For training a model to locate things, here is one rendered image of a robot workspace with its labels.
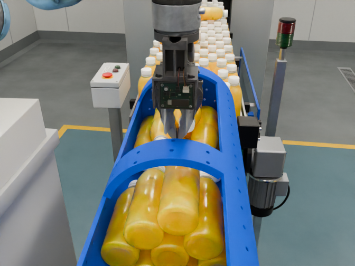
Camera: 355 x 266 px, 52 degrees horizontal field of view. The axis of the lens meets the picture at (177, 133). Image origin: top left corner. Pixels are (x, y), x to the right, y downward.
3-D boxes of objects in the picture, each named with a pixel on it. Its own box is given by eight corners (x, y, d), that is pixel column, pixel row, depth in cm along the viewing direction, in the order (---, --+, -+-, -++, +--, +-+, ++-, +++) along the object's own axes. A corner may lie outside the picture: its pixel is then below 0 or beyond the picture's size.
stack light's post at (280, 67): (249, 254, 199) (277, 61, 143) (248, 248, 202) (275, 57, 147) (256, 254, 199) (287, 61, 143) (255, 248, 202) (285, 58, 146)
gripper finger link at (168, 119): (158, 153, 65) (156, 107, 60) (161, 136, 70) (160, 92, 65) (175, 154, 65) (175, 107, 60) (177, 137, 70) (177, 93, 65)
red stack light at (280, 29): (278, 34, 137) (280, 23, 135) (276, 29, 142) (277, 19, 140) (296, 34, 136) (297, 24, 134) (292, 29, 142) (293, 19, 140)
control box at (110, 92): (93, 107, 130) (89, 81, 125) (106, 85, 147) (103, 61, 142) (120, 108, 129) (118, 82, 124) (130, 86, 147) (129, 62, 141)
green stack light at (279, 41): (277, 47, 139) (278, 34, 137) (273, 42, 145) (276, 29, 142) (293, 47, 139) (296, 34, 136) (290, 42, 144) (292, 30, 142)
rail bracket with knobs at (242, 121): (230, 151, 124) (232, 125, 119) (229, 140, 130) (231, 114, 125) (259, 152, 123) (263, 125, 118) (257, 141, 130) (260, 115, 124)
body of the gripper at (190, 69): (150, 112, 59) (148, 38, 53) (157, 91, 66) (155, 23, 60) (198, 113, 58) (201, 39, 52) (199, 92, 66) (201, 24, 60)
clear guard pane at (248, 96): (245, 205, 166) (258, 110, 141) (234, 122, 233) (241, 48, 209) (247, 205, 166) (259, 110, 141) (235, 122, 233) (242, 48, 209)
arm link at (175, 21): (154, -4, 58) (205, -4, 58) (155, 25, 60) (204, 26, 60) (148, 5, 52) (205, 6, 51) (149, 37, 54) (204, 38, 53)
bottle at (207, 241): (233, 250, 62) (227, 182, 78) (205, 227, 59) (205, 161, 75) (202, 268, 64) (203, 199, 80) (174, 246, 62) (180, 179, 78)
